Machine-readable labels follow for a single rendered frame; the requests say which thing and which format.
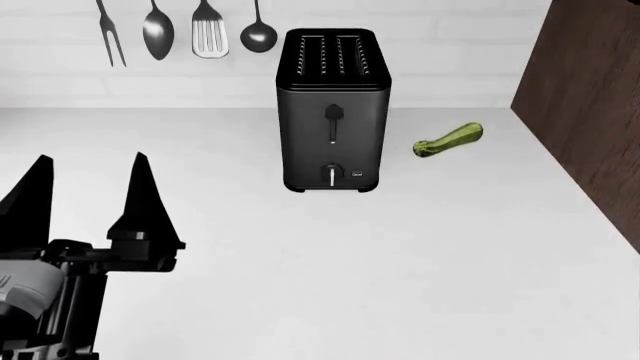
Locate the black serving spoon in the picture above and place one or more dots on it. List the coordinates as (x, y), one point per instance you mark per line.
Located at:
(158, 32)

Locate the black two-slot toaster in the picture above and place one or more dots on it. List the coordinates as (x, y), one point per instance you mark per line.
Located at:
(332, 108)

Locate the white slotted spatula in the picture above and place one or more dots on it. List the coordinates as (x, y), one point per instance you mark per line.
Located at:
(209, 35)

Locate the dark wooden cabinet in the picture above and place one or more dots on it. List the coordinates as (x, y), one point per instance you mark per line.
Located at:
(585, 108)

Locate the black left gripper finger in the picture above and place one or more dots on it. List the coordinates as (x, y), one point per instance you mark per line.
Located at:
(142, 210)
(30, 202)

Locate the black ladle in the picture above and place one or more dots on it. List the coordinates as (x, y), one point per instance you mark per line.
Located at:
(258, 34)

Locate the green zucchini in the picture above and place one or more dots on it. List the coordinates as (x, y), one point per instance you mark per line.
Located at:
(447, 140)

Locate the black carving fork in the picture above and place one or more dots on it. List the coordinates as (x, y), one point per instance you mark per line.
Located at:
(111, 33)

